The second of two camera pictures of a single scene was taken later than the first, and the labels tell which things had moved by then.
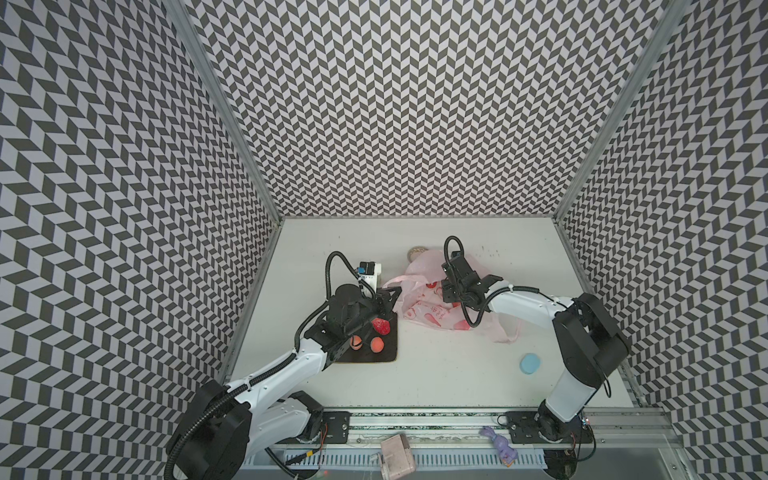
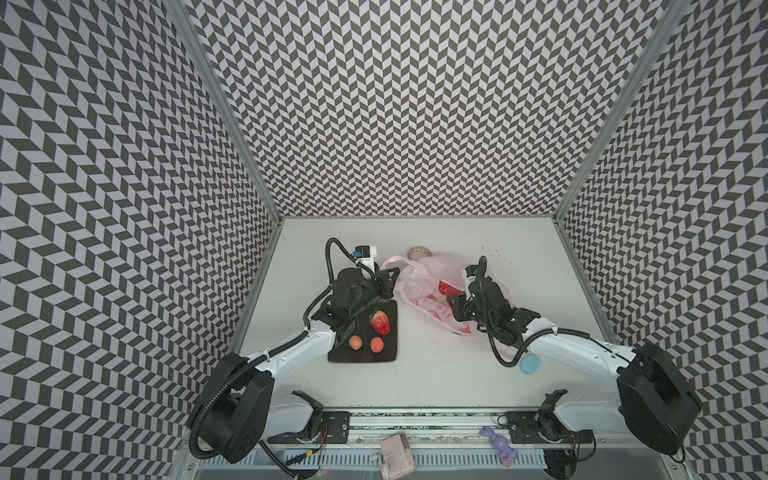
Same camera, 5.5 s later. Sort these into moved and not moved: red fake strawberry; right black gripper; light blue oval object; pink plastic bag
Moved: right black gripper; pink plastic bag
Not moved: light blue oval object; red fake strawberry
